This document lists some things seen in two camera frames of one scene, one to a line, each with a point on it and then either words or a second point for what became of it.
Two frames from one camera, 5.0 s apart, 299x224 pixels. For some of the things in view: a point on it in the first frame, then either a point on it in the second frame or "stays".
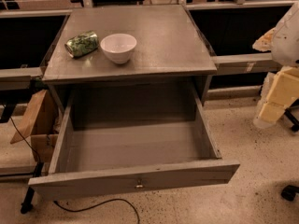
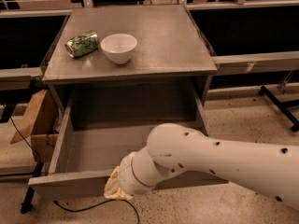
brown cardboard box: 42,125 stays
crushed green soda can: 82,43 stays
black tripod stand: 27,204 stays
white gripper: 287,41 -> 125,175
